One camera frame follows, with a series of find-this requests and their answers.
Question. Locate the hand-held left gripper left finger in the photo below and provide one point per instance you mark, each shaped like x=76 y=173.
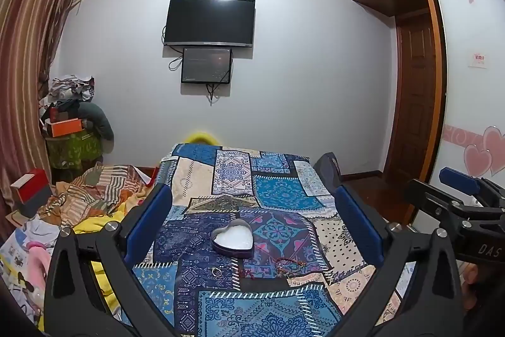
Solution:
x=152 y=220

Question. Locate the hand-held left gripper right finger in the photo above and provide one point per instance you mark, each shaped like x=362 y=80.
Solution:
x=360 y=227

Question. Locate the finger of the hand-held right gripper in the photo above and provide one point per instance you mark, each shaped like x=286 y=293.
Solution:
x=428 y=195
x=459 y=181

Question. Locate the heart-shaped tin box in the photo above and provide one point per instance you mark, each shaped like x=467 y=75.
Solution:
x=232 y=240

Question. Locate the person's right hand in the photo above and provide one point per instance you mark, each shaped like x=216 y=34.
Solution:
x=471 y=285

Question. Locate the striped orange blanket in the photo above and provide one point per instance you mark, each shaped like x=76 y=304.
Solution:
x=106 y=191

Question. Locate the white heart-print wardrobe door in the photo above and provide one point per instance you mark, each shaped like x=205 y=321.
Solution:
x=471 y=92

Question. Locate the patchwork blue blanket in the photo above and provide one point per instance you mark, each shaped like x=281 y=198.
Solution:
x=272 y=199

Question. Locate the brown wooden door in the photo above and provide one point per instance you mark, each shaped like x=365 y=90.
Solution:
x=416 y=96

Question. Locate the yellow round object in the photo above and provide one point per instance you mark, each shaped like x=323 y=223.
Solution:
x=202 y=137

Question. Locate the green patterned bag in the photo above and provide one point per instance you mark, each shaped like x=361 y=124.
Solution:
x=73 y=151

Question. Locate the grey-green pillow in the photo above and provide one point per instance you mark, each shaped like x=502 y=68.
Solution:
x=98 y=122

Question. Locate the paper notice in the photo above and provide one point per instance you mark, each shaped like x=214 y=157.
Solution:
x=477 y=60

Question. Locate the pink cloth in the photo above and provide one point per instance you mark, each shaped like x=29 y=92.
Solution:
x=35 y=268

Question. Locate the red box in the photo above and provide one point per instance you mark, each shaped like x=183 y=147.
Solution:
x=30 y=187

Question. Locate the orange box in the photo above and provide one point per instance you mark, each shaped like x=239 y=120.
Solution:
x=67 y=127

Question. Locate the cartoon print sheet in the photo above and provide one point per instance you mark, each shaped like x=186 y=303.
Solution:
x=19 y=254

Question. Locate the pile of clothes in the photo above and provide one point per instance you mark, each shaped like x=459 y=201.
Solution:
x=69 y=90

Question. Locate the small black monitor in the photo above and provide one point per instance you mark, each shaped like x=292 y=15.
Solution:
x=206 y=65

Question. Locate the striped brown curtain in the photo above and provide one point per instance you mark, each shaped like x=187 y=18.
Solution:
x=29 y=64

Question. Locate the black wall television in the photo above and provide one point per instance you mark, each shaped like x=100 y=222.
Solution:
x=209 y=21

